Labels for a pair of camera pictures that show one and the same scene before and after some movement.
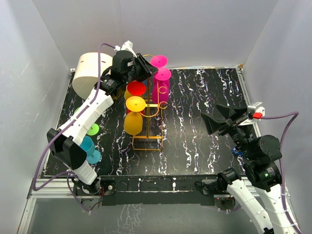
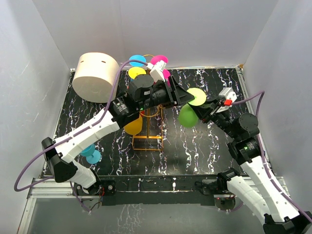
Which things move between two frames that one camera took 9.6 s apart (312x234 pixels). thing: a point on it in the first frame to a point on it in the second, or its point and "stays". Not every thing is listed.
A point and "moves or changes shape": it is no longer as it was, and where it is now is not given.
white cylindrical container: (86, 77) stays
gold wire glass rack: (154, 140) stays
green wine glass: (94, 129) moves or changes shape
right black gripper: (231, 113) to (209, 110)
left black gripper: (144, 65) to (175, 94)
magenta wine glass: (159, 61) stays
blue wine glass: (87, 144) stays
